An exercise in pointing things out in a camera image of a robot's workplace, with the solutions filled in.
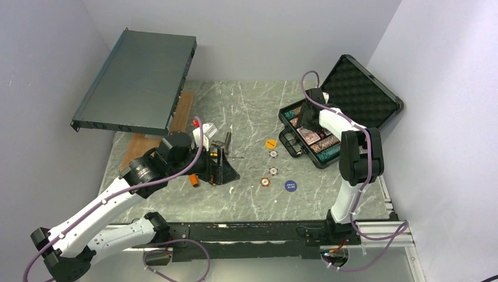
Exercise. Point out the orange black screwdriver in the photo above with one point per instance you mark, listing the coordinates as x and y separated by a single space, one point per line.
231 157

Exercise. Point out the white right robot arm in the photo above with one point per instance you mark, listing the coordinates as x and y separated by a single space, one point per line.
360 154

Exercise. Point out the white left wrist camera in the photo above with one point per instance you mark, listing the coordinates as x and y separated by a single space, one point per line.
203 134

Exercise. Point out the grey metal clamp tool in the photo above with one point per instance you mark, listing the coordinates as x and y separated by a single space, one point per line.
225 144

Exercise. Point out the blue small blind button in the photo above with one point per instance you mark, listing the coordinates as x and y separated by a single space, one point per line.
290 186

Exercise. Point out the dark grey rack server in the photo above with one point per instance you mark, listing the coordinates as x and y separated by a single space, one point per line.
139 85

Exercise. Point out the brown wooden board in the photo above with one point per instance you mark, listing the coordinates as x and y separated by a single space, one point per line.
140 143

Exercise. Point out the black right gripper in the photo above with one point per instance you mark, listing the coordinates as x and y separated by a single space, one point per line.
302 121

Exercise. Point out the orange white poker chip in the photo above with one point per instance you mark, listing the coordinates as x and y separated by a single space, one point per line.
265 182

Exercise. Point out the black poker set case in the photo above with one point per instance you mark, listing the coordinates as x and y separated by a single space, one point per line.
354 90

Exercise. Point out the white blue poker chip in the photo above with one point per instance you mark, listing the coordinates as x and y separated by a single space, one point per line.
273 171

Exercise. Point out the white purple poker chip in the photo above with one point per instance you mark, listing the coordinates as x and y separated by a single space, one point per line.
273 154

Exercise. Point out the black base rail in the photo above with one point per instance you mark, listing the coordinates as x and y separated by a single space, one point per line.
255 239

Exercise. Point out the red playing card deck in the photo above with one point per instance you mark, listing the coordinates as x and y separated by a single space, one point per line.
309 136

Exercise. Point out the yellow dealer button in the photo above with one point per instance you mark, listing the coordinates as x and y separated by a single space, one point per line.
271 144

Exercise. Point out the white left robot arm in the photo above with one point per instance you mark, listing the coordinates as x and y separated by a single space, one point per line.
72 247

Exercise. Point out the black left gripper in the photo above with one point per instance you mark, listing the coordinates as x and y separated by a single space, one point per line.
226 172

